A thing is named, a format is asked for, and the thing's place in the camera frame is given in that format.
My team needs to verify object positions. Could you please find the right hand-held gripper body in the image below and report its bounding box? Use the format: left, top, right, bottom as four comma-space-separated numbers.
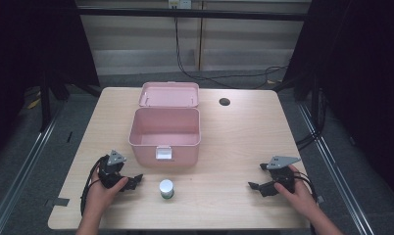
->
266, 156, 302, 195

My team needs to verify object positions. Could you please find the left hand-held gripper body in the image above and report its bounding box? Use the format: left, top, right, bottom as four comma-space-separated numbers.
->
97, 150, 127, 190

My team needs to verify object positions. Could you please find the small white-capped green bottle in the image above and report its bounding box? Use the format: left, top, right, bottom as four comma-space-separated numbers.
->
159, 178, 175, 201

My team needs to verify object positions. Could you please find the pink plastic storage box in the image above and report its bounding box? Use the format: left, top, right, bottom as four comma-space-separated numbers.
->
128, 81, 202, 168

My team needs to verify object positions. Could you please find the person's right hand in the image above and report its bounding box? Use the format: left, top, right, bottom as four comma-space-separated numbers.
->
273, 164, 318, 218

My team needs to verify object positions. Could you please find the person's left hand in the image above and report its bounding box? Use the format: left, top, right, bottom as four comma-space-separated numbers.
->
84, 170, 129, 218

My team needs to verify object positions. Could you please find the grey tape strip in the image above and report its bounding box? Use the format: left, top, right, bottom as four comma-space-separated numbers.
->
45, 197, 71, 209

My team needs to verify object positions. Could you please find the black metal stand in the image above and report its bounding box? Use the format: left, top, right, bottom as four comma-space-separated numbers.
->
38, 72, 53, 133

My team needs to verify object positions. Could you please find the yellow floor tape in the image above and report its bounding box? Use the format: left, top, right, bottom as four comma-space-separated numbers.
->
26, 97, 42, 110

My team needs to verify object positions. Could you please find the black curtain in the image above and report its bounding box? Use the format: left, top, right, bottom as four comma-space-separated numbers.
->
276, 0, 394, 200
0, 0, 101, 165

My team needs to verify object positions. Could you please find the black horizontal metal bar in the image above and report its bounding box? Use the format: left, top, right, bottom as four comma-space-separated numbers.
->
76, 7, 312, 23

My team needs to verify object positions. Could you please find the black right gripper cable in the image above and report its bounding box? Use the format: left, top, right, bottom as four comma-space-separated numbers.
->
292, 171, 319, 201

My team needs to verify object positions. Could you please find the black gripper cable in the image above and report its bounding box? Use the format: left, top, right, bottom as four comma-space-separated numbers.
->
79, 156, 109, 217
292, 171, 319, 201

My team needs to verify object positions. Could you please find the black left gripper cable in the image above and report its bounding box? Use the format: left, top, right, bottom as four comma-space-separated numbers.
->
79, 156, 109, 217

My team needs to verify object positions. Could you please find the aluminium floor rail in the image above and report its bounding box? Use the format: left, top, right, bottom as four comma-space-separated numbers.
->
0, 107, 66, 235
297, 103, 377, 235

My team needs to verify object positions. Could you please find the black hanging wall cable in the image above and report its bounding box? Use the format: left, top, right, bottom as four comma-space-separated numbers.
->
173, 16, 288, 90

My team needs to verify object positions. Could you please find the white wall socket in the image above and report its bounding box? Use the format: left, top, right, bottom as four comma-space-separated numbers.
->
168, 0, 193, 10

